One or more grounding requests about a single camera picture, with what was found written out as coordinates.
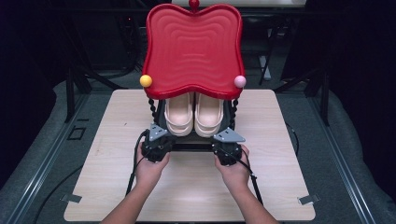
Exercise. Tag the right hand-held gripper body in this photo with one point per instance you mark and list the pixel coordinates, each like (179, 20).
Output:
(229, 152)

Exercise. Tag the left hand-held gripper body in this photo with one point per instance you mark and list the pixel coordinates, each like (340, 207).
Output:
(157, 146)

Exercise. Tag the cream clog shoe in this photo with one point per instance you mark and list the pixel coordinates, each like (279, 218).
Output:
(179, 115)
(208, 116)

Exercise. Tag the red and black shoe rack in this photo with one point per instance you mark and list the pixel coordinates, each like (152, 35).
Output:
(193, 49)

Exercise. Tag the person's right hand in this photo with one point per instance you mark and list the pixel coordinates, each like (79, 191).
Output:
(236, 174)

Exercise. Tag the person's left hand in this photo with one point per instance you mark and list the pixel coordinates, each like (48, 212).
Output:
(151, 172)

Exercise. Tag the grey tape strip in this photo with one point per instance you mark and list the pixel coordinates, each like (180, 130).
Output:
(308, 199)
(71, 198)

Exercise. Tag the black metal stand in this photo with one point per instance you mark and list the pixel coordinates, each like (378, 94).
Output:
(325, 99)
(70, 93)

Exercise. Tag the metal floor rail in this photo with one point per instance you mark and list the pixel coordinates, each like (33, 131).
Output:
(342, 161)
(46, 161)

